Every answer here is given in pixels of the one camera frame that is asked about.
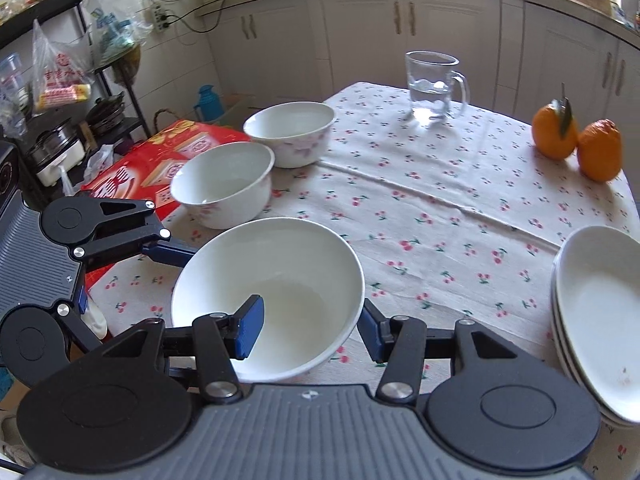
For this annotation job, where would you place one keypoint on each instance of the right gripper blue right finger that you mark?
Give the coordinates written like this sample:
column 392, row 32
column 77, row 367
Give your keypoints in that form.
column 373, row 330

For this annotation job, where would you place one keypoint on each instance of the red drink carton box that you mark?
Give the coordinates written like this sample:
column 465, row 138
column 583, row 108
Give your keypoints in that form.
column 146, row 171

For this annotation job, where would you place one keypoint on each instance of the blue printed plastic bag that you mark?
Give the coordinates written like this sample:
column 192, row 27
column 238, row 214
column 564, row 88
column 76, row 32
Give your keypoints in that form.
column 116, row 28

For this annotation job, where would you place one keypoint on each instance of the plastic bag with snacks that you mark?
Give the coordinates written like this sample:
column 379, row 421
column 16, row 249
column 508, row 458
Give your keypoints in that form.
column 62, row 73

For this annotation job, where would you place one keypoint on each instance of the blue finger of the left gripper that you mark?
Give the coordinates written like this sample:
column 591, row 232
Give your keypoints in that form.
column 170, row 252

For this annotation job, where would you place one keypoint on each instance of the white fruit plate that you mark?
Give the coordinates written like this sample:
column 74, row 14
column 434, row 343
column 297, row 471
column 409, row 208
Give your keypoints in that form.
column 570, row 367
column 597, row 279

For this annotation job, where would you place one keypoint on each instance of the black metal shelf rack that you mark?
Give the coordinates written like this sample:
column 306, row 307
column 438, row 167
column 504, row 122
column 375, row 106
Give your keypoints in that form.
column 62, row 74

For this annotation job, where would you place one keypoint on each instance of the bumpy orange tangerine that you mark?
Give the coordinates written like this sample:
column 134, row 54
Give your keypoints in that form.
column 600, row 151

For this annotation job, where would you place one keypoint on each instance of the blue thermos jug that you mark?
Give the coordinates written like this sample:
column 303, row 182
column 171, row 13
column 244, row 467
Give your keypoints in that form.
column 209, row 106

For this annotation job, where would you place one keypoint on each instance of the glass water mug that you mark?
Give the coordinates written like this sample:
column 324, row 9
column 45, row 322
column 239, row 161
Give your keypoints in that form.
column 437, row 91

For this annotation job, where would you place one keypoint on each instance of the white kitchen cabinets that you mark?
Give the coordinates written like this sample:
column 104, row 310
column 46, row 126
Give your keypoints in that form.
column 515, row 54

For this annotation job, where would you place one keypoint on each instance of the white floral bowl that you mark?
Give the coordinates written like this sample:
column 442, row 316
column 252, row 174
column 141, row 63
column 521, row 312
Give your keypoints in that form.
column 298, row 133

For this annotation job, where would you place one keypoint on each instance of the orange with leaf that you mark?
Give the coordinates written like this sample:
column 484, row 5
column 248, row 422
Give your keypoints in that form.
column 554, row 128

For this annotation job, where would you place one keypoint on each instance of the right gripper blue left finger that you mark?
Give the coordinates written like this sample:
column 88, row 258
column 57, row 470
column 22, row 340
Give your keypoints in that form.
column 247, row 325

